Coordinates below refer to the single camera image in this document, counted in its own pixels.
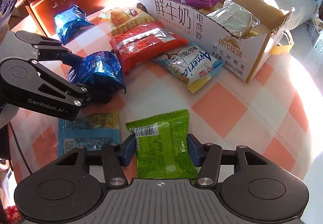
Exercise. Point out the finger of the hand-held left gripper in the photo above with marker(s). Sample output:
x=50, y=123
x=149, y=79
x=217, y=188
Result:
x=78, y=90
x=50, y=44

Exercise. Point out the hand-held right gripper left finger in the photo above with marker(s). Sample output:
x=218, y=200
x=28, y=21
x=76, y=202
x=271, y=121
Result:
x=127, y=150

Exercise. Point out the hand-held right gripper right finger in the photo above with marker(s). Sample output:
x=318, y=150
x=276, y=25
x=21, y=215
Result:
x=194, y=150

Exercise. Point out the shiny blue snack packet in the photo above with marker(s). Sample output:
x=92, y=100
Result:
x=70, y=22

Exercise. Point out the dark blue foil snack packet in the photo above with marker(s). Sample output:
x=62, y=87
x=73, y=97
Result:
x=101, y=70

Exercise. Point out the green snack packet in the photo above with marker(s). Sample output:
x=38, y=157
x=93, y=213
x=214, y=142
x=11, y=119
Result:
x=161, y=143

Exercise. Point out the light blue barcode snack packet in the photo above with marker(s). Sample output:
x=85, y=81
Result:
x=85, y=130

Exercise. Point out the beige bread snack packet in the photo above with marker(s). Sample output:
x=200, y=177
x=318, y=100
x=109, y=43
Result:
x=126, y=18

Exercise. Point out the red snack packet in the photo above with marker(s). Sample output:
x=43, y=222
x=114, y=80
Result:
x=146, y=44

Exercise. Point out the white light blue snack packet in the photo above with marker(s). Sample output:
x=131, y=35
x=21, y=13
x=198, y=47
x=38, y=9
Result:
x=186, y=65

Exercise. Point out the white printed cardboard box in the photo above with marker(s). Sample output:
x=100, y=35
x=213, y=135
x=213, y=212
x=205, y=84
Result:
x=181, y=22

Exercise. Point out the yellow snack packet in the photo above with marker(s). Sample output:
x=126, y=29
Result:
x=251, y=33

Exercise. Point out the silver foil snack packet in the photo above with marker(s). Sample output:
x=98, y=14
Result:
x=234, y=18

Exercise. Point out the orange checked tablecloth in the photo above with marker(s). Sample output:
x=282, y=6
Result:
x=227, y=118

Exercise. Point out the white perforated basket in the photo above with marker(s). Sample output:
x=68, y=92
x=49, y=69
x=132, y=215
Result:
x=316, y=37

